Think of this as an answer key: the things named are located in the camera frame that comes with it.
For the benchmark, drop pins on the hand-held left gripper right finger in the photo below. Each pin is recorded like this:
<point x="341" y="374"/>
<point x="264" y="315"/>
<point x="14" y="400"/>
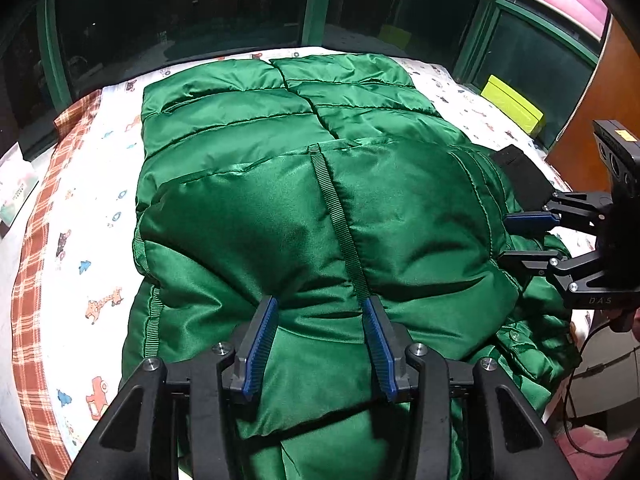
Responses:
<point x="380" y="350"/>

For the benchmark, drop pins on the wooden cabinet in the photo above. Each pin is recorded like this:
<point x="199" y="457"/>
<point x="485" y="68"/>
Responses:
<point x="600" y="75"/>

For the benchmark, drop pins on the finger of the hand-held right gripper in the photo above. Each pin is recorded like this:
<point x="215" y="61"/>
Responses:
<point x="532" y="220"/>
<point x="522" y="260"/>

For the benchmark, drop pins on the green window frame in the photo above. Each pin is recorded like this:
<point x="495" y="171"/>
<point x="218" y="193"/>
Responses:
<point x="312" y="0"/>

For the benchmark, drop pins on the pink cloth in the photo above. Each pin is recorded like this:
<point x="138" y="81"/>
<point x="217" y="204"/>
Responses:
<point x="595" y="452"/>

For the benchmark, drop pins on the yellow-green box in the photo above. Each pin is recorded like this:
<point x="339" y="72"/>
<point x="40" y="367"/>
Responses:
<point x="512" y="102"/>

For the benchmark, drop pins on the tissue pack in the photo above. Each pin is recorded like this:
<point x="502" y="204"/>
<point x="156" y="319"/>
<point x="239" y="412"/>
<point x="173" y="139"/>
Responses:
<point x="17" y="190"/>

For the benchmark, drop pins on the orange plaid sheet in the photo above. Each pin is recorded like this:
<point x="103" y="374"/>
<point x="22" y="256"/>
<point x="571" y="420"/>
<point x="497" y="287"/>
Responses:
<point x="35" y="310"/>

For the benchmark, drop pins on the black cloth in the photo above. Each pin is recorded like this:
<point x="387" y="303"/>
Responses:
<point x="525" y="175"/>

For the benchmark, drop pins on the cartoon printed bed sheet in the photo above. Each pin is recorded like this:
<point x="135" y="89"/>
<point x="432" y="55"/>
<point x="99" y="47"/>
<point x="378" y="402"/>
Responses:
<point x="100" y="220"/>

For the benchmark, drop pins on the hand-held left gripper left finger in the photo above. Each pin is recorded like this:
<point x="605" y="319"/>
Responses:
<point x="260" y="345"/>

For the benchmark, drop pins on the green padded coat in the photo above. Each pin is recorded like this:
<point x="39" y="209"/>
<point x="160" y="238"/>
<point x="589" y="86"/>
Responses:
<point x="325" y="210"/>

